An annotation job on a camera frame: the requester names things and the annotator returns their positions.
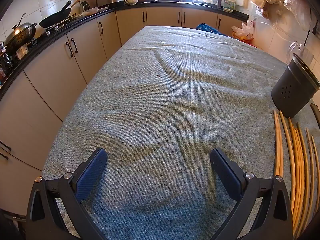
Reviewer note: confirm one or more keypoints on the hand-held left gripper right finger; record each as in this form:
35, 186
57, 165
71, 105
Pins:
225, 172

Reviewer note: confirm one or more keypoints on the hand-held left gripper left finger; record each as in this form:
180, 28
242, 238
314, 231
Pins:
92, 172

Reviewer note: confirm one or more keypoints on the row of wooden chopsticks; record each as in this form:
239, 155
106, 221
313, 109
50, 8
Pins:
297, 155

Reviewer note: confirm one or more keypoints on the dark grey utensil holder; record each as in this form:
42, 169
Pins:
292, 90

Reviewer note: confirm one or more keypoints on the grey green tablecloth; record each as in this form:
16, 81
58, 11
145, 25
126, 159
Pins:
160, 110

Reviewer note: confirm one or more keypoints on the small metal box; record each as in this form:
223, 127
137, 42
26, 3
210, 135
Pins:
21, 51

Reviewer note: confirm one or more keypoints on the clear bag with orange contents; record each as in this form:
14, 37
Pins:
242, 32

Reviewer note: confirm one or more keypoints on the clear glass pitcher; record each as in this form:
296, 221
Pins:
303, 52

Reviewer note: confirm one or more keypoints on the blue plastic bag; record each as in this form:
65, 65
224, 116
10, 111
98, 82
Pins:
207, 27

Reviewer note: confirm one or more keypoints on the gas stove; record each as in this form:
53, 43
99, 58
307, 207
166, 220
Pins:
58, 27

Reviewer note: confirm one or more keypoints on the black kitchen countertop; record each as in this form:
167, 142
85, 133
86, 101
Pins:
82, 21

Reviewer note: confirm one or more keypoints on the steel wok with lid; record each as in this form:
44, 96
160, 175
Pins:
21, 33

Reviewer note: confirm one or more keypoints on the black frying pan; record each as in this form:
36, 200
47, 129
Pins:
56, 18

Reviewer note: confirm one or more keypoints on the white tray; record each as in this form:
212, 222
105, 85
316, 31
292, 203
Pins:
93, 10

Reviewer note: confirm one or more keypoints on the steel kettle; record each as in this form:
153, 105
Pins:
85, 5

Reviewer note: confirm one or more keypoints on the white detergent bottle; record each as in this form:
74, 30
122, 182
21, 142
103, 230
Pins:
228, 3

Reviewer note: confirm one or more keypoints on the small white bowl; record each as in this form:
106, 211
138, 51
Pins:
131, 1

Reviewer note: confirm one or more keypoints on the large clear hanging bag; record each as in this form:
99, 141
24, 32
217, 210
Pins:
298, 7

